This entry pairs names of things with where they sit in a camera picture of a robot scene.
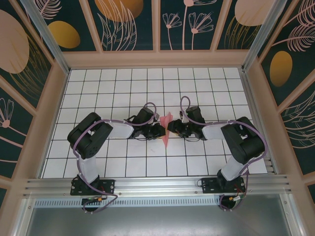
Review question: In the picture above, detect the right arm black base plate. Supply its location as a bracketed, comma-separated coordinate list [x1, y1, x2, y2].
[201, 177, 246, 195]

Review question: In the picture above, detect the grey metal panel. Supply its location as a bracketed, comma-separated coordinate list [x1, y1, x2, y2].
[24, 206, 295, 236]

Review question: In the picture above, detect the perforated metal cable tray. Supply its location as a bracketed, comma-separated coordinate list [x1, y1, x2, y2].
[34, 198, 223, 207]

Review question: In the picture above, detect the aluminium side rail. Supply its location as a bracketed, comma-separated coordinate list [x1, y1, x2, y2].
[240, 68, 280, 176]

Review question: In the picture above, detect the aluminium frame profile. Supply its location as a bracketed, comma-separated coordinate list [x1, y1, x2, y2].
[14, 198, 35, 236]
[280, 194, 305, 236]

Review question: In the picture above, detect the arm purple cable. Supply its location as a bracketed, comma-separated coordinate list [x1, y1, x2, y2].
[73, 102, 159, 216]
[180, 95, 269, 212]

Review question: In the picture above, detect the long aluminium mounting rail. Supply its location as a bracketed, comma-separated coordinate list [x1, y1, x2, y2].
[23, 174, 293, 198]

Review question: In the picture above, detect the pink cloth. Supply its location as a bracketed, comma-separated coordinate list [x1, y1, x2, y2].
[159, 112, 173, 149]

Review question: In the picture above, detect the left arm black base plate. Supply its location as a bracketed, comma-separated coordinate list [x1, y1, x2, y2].
[70, 178, 116, 197]

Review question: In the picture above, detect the aluminium corner post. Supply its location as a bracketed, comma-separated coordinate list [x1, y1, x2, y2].
[241, 0, 288, 74]
[20, 0, 71, 75]

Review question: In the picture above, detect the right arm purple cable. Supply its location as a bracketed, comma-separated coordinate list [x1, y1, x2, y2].
[180, 95, 269, 212]

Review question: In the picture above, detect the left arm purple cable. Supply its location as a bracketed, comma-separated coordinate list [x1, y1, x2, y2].
[73, 102, 159, 216]

